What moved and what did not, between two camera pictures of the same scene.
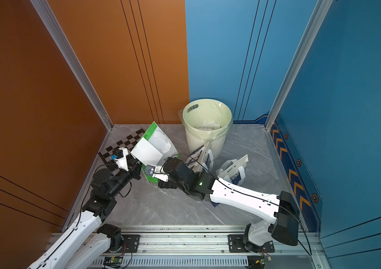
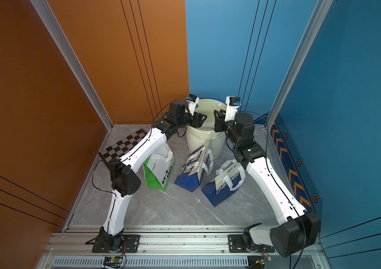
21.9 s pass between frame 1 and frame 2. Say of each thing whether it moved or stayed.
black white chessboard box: stayed
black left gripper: moved
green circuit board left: stayed
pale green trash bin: stayed
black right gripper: moved
